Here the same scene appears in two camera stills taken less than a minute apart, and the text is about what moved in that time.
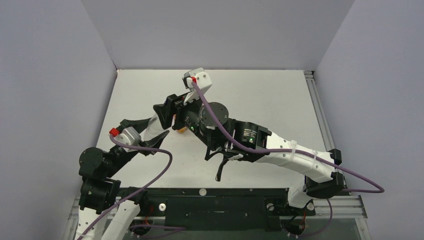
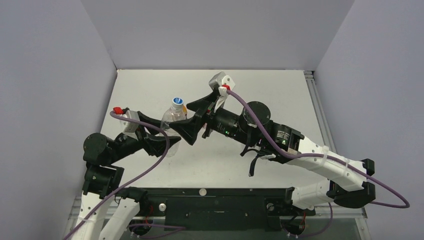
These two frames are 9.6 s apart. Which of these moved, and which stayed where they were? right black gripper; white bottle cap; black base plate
Moved: right black gripper
Stayed: white bottle cap; black base plate
